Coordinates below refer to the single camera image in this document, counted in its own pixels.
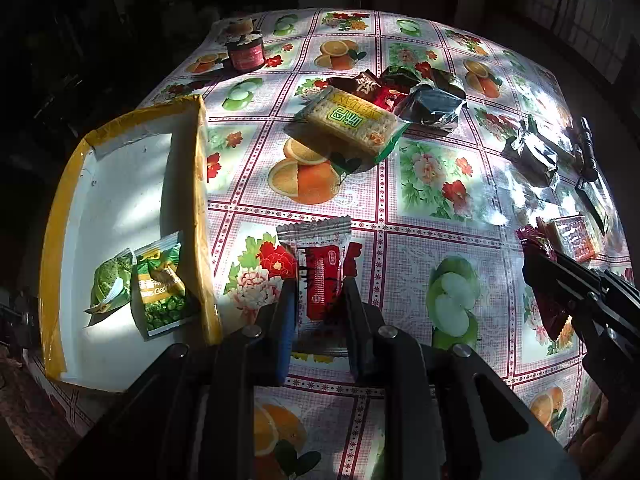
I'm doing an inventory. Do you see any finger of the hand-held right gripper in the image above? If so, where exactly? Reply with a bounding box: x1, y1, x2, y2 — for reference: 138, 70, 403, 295
522, 264, 577, 322
523, 241, 609, 292

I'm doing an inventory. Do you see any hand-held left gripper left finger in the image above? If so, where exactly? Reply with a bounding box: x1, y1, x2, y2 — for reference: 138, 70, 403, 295
55, 276, 301, 480

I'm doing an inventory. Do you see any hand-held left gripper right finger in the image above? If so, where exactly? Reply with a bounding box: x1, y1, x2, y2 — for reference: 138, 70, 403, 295
343, 276, 586, 480

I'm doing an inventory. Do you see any maroon snack packet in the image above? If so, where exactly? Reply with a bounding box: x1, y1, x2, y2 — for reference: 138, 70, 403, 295
516, 225, 576, 342

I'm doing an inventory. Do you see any orange cracker packet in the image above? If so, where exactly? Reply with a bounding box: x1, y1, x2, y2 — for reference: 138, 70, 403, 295
545, 214, 603, 263

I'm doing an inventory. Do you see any red and white snack packet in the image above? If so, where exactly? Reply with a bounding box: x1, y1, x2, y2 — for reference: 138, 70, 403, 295
276, 217, 363, 361

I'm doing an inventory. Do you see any small silver foil packet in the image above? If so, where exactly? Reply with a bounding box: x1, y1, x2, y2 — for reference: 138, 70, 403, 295
501, 115, 560, 189

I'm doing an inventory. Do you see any large silver foil packet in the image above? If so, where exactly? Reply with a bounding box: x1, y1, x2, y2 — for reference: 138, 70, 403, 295
392, 82, 468, 127

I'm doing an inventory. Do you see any green and yellow cracker packet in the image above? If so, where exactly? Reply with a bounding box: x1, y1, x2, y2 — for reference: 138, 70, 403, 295
292, 85, 413, 165

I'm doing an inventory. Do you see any white box with yellow tape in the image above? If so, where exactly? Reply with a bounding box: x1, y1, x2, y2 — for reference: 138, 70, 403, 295
39, 94, 223, 393

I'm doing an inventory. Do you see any brown snack packet white script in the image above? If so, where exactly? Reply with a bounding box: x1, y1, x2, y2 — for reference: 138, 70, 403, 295
327, 71, 386, 102

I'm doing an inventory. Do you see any person's right hand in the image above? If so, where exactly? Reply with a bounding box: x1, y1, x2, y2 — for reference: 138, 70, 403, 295
580, 401, 612, 451

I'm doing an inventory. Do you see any dark knife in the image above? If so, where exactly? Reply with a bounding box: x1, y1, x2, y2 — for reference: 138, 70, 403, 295
575, 177, 614, 237

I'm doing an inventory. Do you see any black flashlight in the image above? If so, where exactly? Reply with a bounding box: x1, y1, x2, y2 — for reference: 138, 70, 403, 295
575, 117, 599, 182

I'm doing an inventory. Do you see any fruit and flower print tablecloth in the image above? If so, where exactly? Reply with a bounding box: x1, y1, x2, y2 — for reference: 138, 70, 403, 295
22, 8, 633, 480

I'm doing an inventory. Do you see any green pea snack packet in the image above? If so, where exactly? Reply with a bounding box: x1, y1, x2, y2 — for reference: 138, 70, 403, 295
130, 231, 201, 343

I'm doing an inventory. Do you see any pale green snack packet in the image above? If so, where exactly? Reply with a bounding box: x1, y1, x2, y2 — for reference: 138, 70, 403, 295
84, 249, 136, 313

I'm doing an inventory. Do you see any dark green snack packet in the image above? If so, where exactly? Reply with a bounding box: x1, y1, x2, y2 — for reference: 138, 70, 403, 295
380, 65, 422, 92

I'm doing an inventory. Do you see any window with grille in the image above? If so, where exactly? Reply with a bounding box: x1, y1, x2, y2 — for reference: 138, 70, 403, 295
520, 0, 640, 81

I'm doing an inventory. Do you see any red label jar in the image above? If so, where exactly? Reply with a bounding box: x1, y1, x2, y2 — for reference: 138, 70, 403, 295
225, 31, 266, 72

